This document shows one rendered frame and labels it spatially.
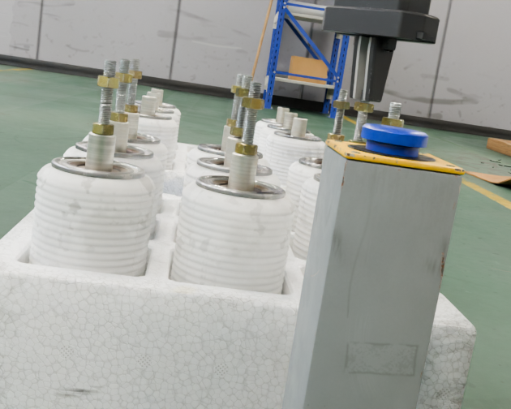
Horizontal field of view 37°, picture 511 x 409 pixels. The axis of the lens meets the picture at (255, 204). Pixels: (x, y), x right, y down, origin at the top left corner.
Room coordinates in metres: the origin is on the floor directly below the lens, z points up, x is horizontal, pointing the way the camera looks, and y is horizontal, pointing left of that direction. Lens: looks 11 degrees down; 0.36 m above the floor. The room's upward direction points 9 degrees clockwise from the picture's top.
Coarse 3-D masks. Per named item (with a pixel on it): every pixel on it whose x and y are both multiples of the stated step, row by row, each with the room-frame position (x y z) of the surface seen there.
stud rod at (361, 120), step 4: (360, 112) 0.75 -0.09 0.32; (364, 112) 0.75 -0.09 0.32; (360, 116) 0.75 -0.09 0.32; (364, 116) 0.75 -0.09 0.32; (360, 120) 0.75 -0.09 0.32; (364, 120) 0.75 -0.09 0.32; (360, 124) 0.75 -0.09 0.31; (364, 124) 0.75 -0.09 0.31; (356, 128) 0.75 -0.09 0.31; (360, 128) 0.75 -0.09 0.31; (356, 132) 0.75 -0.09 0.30; (360, 132) 0.75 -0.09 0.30; (356, 136) 0.75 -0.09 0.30; (360, 136) 0.75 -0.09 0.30; (356, 140) 0.75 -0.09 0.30; (360, 140) 0.75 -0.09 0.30
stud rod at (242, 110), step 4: (244, 76) 0.74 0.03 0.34; (248, 76) 0.74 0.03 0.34; (244, 80) 0.74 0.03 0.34; (248, 80) 0.74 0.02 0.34; (244, 84) 0.74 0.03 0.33; (248, 84) 0.74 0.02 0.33; (248, 88) 0.74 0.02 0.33; (240, 100) 0.74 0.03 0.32; (240, 104) 0.74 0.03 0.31; (240, 108) 0.74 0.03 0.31; (244, 108) 0.74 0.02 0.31; (240, 112) 0.74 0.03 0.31; (244, 112) 0.74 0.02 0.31; (240, 116) 0.74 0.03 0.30; (244, 116) 0.74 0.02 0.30; (240, 120) 0.73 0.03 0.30; (236, 124) 0.74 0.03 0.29; (240, 124) 0.74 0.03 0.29; (244, 124) 0.74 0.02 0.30; (236, 136) 0.74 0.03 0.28
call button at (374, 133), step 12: (372, 132) 0.45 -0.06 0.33; (384, 132) 0.44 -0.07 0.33; (396, 132) 0.44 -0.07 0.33; (408, 132) 0.44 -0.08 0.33; (420, 132) 0.45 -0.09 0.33; (372, 144) 0.45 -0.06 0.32; (384, 144) 0.44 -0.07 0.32; (396, 144) 0.44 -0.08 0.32; (408, 144) 0.44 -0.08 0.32; (420, 144) 0.44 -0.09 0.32; (408, 156) 0.44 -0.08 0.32
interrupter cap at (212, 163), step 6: (198, 162) 0.73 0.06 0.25; (204, 162) 0.72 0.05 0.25; (210, 162) 0.73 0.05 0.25; (216, 162) 0.74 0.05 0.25; (222, 162) 0.75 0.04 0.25; (210, 168) 0.71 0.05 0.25; (216, 168) 0.71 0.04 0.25; (222, 168) 0.70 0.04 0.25; (228, 168) 0.70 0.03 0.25; (258, 168) 0.75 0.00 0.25; (264, 168) 0.75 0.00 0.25; (270, 168) 0.75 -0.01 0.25; (258, 174) 0.71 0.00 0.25; (264, 174) 0.72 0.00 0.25; (270, 174) 0.73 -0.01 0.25
